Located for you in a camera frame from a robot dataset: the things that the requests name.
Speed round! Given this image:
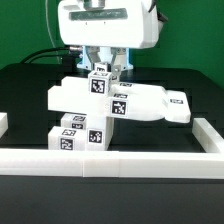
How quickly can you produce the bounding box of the white chair seat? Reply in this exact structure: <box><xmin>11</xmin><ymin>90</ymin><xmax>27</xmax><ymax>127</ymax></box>
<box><xmin>86</xmin><ymin>116</ymin><xmax>114</xmax><ymax>151</ymax></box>

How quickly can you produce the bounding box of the white block at left edge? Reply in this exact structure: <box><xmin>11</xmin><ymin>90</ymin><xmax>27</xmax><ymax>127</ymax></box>
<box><xmin>0</xmin><ymin>112</ymin><xmax>8</xmax><ymax>135</ymax></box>

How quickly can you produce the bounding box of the white chair back frame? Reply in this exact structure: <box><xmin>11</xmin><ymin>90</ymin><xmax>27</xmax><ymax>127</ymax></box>
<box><xmin>48</xmin><ymin>77</ymin><xmax>191</xmax><ymax>123</ymax></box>

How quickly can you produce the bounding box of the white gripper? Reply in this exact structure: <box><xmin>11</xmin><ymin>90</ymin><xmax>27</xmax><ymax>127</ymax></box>
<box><xmin>58</xmin><ymin>0</ymin><xmax>165</xmax><ymax>82</ymax></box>

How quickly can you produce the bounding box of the white marker cube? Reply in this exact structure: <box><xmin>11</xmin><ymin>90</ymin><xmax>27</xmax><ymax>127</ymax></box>
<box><xmin>94</xmin><ymin>62</ymin><xmax>109</xmax><ymax>72</ymax></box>
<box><xmin>88</xmin><ymin>71</ymin><xmax>112</xmax><ymax>96</ymax></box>

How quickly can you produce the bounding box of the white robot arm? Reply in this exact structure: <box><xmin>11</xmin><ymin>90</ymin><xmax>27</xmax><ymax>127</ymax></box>
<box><xmin>58</xmin><ymin>0</ymin><xmax>167</xmax><ymax>76</ymax></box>

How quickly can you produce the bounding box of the white U-shaped fence frame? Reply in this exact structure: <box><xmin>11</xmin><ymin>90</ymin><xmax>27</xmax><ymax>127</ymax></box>
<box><xmin>0</xmin><ymin>117</ymin><xmax>224</xmax><ymax>179</ymax></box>

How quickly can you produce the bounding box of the thin white cable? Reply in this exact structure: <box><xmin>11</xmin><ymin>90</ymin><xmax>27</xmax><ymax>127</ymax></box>
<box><xmin>45</xmin><ymin>0</ymin><xmax>63</xmax><ymax>64</ymax></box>

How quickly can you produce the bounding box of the black cable bundle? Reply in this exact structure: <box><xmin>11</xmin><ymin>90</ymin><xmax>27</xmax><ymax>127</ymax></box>
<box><xmin>20</xmin><ymin>44</ymin><xmax>84</xmax><ymax>64</ymax></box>

